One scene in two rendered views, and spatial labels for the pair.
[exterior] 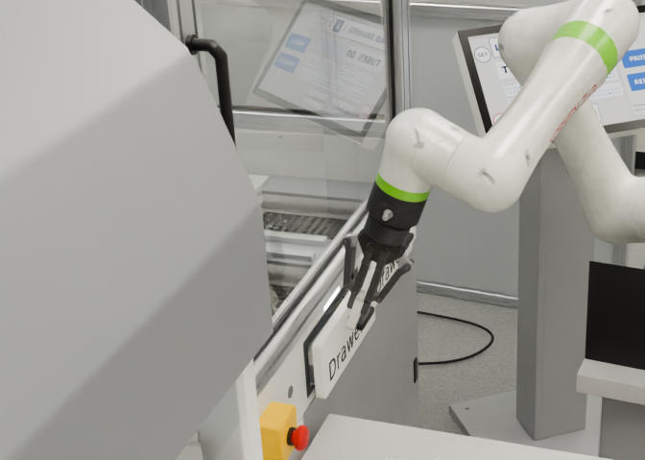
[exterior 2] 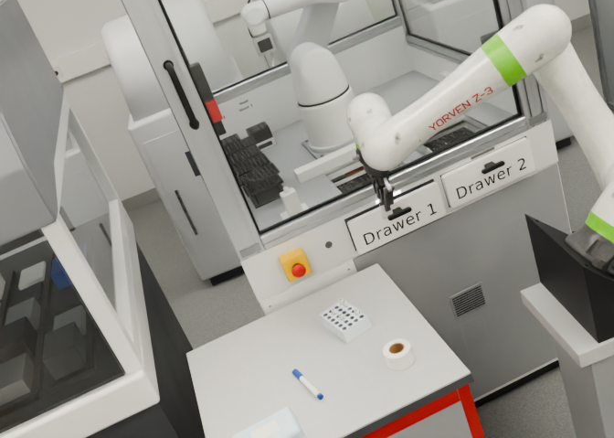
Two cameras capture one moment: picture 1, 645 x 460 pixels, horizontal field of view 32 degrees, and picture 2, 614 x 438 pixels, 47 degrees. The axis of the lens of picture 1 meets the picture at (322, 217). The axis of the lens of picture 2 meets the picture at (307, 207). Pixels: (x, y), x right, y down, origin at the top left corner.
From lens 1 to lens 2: 1.65 m
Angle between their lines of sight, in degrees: 55
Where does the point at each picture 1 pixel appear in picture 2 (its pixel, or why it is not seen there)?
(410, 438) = (387, 293)
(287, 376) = (322, 236)
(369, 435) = (375, 283)
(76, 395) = not seen: outside the picture
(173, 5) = (146, 48)
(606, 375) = (534, 298)
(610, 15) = (518, 31)
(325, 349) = (355, 226)
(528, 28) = not seen: hidden behind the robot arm
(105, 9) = not seen: outside the picture
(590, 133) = (577, 113)
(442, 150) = (355, 125)
